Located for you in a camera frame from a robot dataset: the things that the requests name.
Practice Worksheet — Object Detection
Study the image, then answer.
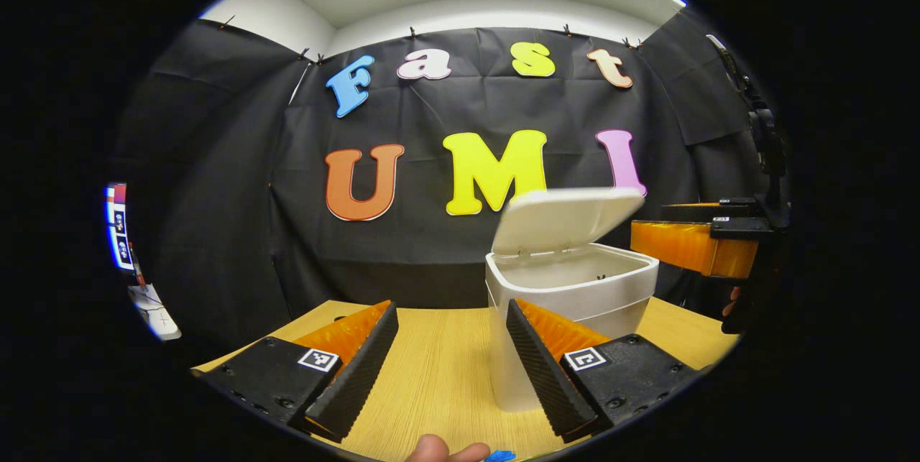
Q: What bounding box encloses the wooden desktop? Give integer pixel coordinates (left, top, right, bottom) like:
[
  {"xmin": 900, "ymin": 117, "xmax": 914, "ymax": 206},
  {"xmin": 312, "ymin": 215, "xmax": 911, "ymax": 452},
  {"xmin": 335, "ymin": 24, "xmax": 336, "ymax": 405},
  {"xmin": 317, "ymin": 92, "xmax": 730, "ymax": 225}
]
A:
[{"xmin": 190, "ymin": 299, "xmax": 741, "ymax": 462}]

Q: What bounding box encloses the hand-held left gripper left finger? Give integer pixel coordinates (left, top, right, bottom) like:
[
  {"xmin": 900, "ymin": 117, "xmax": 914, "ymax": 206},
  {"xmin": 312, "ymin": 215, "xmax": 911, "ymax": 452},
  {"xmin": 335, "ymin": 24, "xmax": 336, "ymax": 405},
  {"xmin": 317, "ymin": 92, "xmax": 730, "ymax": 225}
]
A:
[{"xmin": 190, "ymin": 300, "xmax": 400, "ymax": 444}]

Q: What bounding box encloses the white desktop garbage bin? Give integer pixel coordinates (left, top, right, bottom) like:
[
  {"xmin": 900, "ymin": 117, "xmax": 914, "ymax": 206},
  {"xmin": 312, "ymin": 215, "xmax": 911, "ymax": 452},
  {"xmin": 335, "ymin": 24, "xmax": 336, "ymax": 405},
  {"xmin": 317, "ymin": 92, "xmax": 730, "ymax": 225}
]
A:
[{"xmin": 485, "ymin": 188, "xmax": 660, "ymax": 412}]

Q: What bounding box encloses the colourful printed panel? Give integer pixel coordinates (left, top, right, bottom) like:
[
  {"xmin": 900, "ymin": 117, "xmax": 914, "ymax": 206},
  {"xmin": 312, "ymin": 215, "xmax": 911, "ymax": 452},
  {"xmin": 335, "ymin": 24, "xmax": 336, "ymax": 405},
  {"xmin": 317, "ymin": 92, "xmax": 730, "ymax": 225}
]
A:
[{"xmin": 106, "ymin": 184, "xmax": 135, "ymax": 270}]

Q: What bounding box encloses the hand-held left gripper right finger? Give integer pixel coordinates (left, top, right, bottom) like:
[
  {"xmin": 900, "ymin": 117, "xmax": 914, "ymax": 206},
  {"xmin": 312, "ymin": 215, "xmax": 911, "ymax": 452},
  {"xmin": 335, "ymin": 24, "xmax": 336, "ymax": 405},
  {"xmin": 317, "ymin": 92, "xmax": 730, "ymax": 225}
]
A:
[{"xmin": 505, "ymin": 297, "xmax": 702, "ymax": 442}]

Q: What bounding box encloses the white side table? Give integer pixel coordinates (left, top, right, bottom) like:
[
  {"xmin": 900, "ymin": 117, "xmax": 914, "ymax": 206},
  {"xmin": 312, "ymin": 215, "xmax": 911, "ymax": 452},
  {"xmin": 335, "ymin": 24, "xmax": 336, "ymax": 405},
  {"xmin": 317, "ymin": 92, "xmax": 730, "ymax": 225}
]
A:
[{"xmin": 129, "ymin": 285, "xmax": 182, "ymax": 342}]

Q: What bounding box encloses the black backdrop cloth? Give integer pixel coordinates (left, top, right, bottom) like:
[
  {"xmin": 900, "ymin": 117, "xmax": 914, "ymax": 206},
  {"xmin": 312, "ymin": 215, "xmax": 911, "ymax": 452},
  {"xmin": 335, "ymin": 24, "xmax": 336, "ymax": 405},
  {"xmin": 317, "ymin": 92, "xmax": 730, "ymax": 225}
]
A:
[{"xmin": 108, "ymin": 6, "xmax": 784, "ymax": 348}]

